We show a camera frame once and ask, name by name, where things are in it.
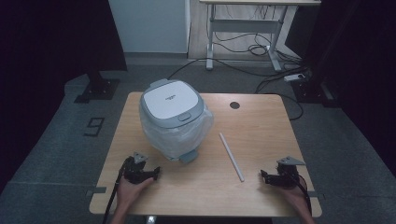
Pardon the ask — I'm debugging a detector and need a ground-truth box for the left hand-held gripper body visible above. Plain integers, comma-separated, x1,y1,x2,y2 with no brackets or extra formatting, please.
121,151,157,185

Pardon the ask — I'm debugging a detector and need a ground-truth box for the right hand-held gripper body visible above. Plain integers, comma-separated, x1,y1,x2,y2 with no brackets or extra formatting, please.
268,156,306,189

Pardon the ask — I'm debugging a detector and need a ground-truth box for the white straw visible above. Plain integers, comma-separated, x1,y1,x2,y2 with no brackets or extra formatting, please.
219,132,246,183

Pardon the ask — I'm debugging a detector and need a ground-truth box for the white rice cooker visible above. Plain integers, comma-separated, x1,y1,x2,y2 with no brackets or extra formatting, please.
138,77,206,163

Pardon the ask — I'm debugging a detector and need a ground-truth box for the person's left hand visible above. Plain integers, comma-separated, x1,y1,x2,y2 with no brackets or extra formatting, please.
116,175,155,207

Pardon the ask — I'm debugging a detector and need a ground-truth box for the person's right hand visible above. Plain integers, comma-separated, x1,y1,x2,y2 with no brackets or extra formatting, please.
277,181,310,209

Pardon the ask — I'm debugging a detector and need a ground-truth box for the clear plastic bin liner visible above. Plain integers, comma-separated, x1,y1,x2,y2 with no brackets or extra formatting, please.
138,105,215,161

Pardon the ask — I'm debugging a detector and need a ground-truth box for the grey tape strip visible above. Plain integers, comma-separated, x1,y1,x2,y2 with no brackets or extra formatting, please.
85,186,107,197
306,190,327,201

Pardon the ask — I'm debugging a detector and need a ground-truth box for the white power strip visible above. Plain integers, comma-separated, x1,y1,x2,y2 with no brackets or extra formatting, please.
283,73,306,83

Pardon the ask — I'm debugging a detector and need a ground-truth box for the dark curtain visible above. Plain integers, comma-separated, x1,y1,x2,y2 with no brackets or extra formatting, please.
284,0,396,176
0,0,128,194

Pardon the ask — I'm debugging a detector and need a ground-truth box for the white panel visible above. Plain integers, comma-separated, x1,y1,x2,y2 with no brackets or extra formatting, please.
107,0,191,54

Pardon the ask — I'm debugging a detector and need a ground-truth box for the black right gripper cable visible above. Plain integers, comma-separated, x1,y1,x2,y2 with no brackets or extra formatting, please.
290,172,313,217

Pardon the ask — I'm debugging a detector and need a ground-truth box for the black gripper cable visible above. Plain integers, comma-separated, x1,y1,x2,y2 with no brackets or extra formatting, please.
290,172,313,217
102,156,134,224

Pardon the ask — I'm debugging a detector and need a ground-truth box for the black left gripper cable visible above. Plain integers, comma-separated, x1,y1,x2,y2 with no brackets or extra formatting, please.
102,156,134,224

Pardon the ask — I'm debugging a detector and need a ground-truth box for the looped black floor cable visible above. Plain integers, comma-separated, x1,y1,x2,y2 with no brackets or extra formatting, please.
254,78,304,121

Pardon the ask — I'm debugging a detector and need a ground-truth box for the black stand base plate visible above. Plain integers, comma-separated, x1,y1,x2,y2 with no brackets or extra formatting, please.
73,72,121,105
291,77,340,108

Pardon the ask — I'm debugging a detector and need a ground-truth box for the long black floor cable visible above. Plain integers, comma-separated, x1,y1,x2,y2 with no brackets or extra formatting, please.
167,57,304,80

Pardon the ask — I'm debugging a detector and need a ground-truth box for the black cable tangle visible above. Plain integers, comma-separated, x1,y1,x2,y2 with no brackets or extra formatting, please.
214,29,303,63

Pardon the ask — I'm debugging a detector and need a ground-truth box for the white metal frame desk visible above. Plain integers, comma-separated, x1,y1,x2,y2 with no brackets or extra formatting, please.
199,0,322,72

